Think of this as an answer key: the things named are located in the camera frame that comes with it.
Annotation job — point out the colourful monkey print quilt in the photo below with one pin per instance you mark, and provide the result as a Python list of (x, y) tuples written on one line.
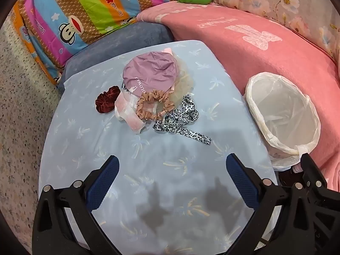
[(79, 10)]

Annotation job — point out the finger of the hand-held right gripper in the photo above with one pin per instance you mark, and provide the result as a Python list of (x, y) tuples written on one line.
[(314, 172)]

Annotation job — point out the tan dotted scrunchie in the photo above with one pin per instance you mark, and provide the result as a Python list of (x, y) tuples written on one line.
[(140, 106)]

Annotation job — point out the white bag-lined waste bin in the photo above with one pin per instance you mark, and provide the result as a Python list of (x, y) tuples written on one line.
[(265, 98)]

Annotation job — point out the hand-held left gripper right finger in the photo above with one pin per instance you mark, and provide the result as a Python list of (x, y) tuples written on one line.
[(242, 179)]

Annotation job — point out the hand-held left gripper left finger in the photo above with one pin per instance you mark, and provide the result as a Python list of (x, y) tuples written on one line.
[(104, 180)]

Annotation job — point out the pink blanket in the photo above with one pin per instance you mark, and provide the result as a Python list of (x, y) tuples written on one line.
[(239, 58)]

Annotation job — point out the beige tulle mesh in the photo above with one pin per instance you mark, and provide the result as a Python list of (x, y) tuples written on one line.
[(186, 85)]

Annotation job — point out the leopard print ribbon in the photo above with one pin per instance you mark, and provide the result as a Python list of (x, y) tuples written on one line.
[(172, 120)]

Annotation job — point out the dark red scrunchie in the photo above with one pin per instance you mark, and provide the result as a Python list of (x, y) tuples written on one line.
[(106, 101)]

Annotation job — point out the blue-grey cushion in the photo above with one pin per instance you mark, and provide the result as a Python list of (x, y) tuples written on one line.
[(119, 39)]

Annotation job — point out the floral grey pillow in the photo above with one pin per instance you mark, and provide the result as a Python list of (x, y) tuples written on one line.
[(265, 0)]

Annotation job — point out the pink white cloth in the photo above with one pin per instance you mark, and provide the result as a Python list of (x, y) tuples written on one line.
[(127, 111)]

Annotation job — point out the purple shower cap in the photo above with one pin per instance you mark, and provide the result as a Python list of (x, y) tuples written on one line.
[(148, 69)]

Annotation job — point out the light blue printed tablecloth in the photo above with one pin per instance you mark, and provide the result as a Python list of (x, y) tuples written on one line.
[(159, 164)]

